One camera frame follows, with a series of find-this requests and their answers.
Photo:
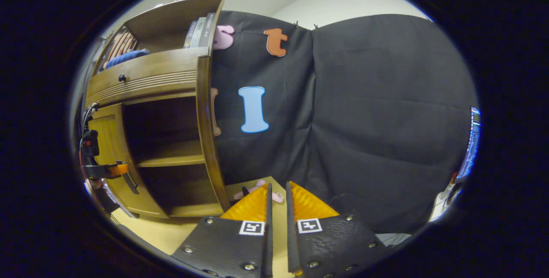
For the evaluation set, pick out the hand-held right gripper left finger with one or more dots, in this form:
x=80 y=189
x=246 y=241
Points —
x=269 y=243

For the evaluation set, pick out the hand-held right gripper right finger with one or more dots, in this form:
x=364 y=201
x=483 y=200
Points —
x=292 y=243

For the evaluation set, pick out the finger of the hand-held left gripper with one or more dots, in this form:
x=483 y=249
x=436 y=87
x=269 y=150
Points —
x=96 y=171

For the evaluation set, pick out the wooden shoe cabinet door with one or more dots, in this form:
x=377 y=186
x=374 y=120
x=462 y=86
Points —
x=208 y=140
x=109 y=140

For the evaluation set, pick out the wooden double-door shoe cabinet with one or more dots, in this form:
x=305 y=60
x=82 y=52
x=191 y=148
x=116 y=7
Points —
x=171 y=16

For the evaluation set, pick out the pink slipper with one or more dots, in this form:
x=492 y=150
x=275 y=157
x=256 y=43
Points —
x=257 y=188

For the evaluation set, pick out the black round drawer knob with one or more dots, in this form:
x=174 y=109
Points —
x=122 y=77

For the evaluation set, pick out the wooden inner shelf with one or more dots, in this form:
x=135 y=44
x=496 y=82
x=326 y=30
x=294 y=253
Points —
x=176 y=153

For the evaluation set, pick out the blue towel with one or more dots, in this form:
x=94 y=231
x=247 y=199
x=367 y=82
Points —
x=126 y=58

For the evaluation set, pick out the wooden drawer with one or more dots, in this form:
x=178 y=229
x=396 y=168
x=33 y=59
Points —
x=163 y=70

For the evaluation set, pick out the blue cover book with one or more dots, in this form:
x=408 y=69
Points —
x=188 y=37

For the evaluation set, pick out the pale spine book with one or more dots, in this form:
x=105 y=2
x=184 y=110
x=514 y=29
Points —
x=198 y=33

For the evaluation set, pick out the white plastic object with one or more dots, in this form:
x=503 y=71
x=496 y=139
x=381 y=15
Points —
x=446 y=200

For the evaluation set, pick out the computer monitor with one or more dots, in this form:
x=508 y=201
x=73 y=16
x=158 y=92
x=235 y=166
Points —
x=471 y=140

